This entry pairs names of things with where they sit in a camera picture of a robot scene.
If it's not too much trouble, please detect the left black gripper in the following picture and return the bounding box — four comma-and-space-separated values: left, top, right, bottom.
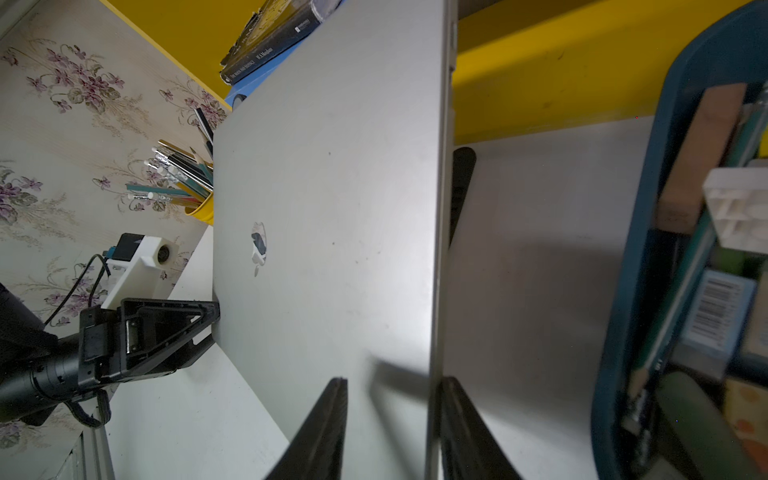
77, 298, 220, 384

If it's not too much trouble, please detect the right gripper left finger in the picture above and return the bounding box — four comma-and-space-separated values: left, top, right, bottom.
266, 377, 348, 480

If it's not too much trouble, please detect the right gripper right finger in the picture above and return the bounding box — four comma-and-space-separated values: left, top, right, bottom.
440, 377, 521, 480

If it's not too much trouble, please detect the silver laptop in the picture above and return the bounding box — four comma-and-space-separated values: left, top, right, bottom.
213, 1, 456, 479

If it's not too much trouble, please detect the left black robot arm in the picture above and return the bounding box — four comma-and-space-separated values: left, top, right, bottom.
1, 288, 220, 428

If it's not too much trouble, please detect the yellow pencil cup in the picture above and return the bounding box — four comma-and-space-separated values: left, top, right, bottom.
185, 193, 215, 226

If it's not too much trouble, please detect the pencils bundle in cup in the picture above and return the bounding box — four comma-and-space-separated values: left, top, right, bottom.
126, 107, 214, 213

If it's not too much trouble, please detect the black book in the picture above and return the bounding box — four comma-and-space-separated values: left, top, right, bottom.
220, 0, 341, 85

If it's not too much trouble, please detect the teal storage tray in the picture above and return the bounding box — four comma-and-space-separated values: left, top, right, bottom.
591, 1, 767, 479

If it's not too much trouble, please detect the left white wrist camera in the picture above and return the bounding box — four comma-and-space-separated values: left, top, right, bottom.
100, 233, 178, 310

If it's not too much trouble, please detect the aluminium frame rail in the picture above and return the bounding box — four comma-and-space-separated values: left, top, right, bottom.
55, 426, 116, 480

